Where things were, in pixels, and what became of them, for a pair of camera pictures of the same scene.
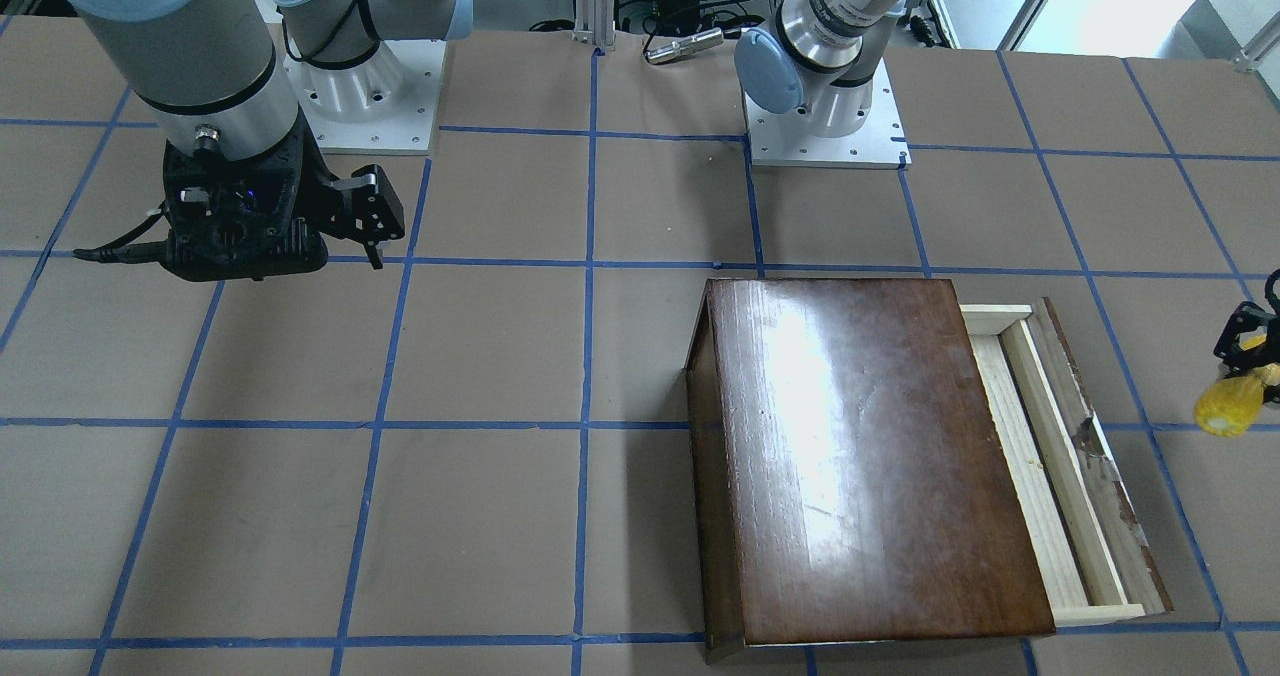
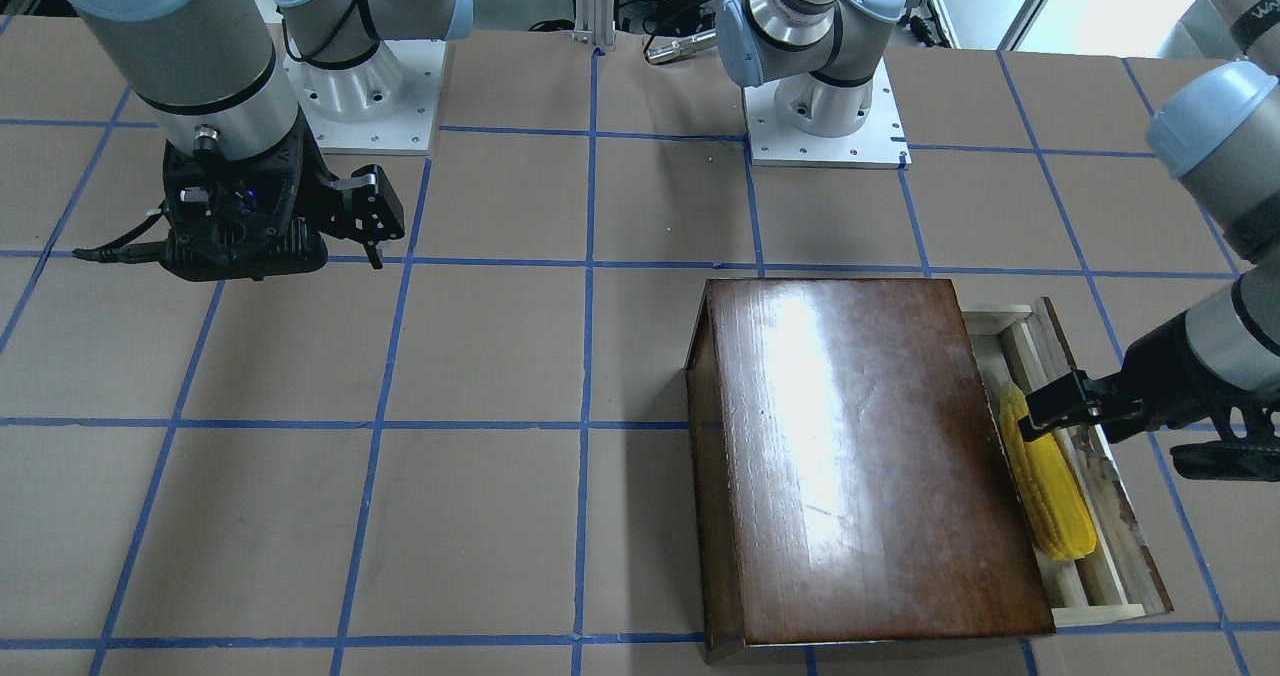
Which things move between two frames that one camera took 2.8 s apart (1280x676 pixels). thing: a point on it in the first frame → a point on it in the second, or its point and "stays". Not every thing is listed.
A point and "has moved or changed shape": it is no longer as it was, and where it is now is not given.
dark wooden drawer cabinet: (850, 480) stays
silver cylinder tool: (686, 46) stays
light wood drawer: (1091, 557) stays
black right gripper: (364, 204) stays
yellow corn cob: (1228, 406) has moved or changed shape
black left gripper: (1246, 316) → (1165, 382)
